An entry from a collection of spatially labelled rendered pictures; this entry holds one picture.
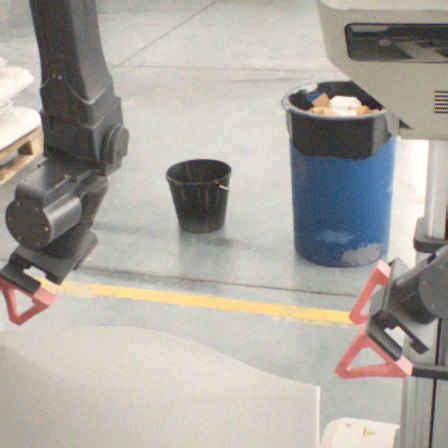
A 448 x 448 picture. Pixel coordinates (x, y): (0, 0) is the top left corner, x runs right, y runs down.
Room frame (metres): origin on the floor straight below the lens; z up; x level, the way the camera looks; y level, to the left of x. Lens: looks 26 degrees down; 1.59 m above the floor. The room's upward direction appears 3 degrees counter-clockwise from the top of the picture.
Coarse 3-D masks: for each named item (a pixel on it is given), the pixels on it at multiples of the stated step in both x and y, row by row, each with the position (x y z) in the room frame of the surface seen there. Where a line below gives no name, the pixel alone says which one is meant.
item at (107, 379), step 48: (0, 336) 0.88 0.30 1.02; (48, 336) 0.88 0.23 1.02; (96, 336) 0.88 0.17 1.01; (144, 336) 0.87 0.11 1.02; (0, 384) 0.87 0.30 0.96; (48, 384) 0.80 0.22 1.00; (96, 384) 0.88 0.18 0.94; (144, 384) 0.87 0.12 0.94; (192, 384) 0.84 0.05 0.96; (240, 384) 0.79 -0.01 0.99; (288, 384) 0.74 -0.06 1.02; (0, 432) 0.88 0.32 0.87; (48, 432) 0.81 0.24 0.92; (96, 432) 0.76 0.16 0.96; (144, 432) 0.74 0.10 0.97; (192, 432) 0.74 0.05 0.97; (240, 432) 0.74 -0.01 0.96; (288, 432) 0.74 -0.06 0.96
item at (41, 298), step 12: (12, 252) 0.81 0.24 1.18; (12, 264) 0.81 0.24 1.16; (0, 276) 0.79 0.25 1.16; (12, 276) 0.79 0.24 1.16; (24, 276) 0.80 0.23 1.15; (12, 288) 0.80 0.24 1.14; (24, 288) 0.78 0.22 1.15; (36, 288) 0.79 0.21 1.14; (12, 300) 0.81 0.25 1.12; (36, 300) 0.78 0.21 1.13; (48, 300) 0.78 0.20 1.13; (12, 312) 0.81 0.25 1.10; (24, 312) 0.81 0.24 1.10; (36, 312) 0.79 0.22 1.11
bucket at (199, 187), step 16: (192, 160) 3.45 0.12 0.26; (208, 160) 3.44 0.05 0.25; (176, 176) 3.39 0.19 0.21; (192, 176) 3.43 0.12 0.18; (208, 176) 3.43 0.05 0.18; (224, 176) 3.38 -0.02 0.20; (176, 192) 3.22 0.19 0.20; (192, 192) 3.18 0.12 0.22; (208, 192) 3.18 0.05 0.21; (224, 192) 3.23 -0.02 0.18; (176, 208) 3.25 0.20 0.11; (192, 208) 3.19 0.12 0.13; (208, 208) 3.19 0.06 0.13; (224, 208) 3.25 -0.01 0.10; (192, 224) 3.20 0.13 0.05; (208, 224) 3.20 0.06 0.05
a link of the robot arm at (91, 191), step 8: (88, 176) 0.82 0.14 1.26; (96, 176) 0.83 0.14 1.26; (80, 184) 0.80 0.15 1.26; (88, 184) 0.81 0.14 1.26; (96, 184) 0.81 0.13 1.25; (104, 184) 0.82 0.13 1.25; (80, 192) 0.79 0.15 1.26; (88, 192) 0.80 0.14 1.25; (96, 192) 0.81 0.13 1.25; (104, 192) 0.82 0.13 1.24; (80, 200) 0.79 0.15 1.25; (88, 200) 0.81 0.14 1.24; (96, 200) 0.81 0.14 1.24; (88, 208) 0.81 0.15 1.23; (96, 208) 0.82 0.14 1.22; (88, 216) 0.81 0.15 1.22
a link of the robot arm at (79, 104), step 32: (32, 0) 0.75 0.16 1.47; (64, 0) 0.74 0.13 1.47; (64, 32) 0.75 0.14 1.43; (96, 32) 0.79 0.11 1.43; (64, 64) 0.76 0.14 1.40; (96, 64) 0.79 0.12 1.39; (64, 96) 0.78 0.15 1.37; (96, 96) 0.78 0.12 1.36; (64, 128) 0.81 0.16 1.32; (96, 128) 0.78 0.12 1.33; (96, 160) 0.80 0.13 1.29
